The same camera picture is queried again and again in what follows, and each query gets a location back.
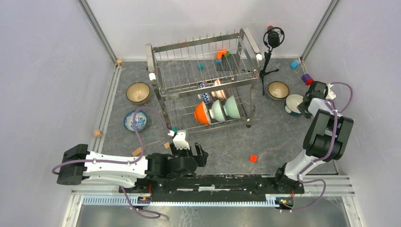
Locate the blue rimmed small bowl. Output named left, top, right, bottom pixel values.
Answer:
left=284, top=94, right=303, bottom=116

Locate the dark bowl with lattice band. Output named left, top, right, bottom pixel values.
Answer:
left=268, top=81, right=290, bottom=101

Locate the white bowl with orange rim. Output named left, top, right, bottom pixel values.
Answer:
left=194, top=102, right=211, bottom=125

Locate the white blue floral bowl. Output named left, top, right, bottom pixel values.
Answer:
left=123, top=111, right=148, bottom=131

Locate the copper bowl with floral motif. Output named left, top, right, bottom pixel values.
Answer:
left=126, top=82, right=150, bottom=105

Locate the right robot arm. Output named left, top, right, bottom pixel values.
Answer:
left=273, top=81, right=354, bottom=193

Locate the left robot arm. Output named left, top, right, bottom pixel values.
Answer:
left=52, top=143, right=209, bottom=193

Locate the steel two-tier dish rack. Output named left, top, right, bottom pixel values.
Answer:
left=145, top=27, right=262, bottom=133

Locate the purple and red block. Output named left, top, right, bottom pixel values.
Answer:
left=301, top=74, right=314, bottom=86

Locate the light blue block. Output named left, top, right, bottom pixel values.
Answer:
left=289, top=60, right=300, bottom=69

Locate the long wooden block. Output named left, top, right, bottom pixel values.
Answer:
left=132, top=147, right=142, bottom=157

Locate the celadon green rear bowl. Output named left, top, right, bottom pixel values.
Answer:
left=209, top=100, right=226, bottom=122

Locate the celadon green bowl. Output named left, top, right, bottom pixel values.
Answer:
left=223, top=96, right=241, bottom=119
left=209, top=100, right=226, bottom=122

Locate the red cube block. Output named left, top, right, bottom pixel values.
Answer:
left=249, top=155, right=258, bottom=163

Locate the black microphone on tripod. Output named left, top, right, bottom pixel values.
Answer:
left=259, top=26, right=285, bottom=96

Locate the pink patterned rear bowl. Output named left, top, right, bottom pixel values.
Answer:
left=198, top=81, right=213, bottom=104

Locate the celadon green front bowl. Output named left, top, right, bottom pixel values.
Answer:
left=223, top=96, right=241, bottom=119

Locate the red white patterned bowl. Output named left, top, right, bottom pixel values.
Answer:
left=211, top=79, right=227, bottom=101

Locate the grey building baseplate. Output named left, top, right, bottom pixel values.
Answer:
left=216, top=54, right=237, bottom=71

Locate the wooden cube at left edge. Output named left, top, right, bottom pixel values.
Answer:
left=93, top=129, right=103, bottom=138

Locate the orange arch block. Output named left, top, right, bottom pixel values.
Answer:
left=216, top=49, right=228, bottom=60

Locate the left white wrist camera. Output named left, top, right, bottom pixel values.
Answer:
left=167, top=130, right=190, bottom=150

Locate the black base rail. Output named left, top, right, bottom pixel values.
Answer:
left=124, top=175, right=305, bottom=202

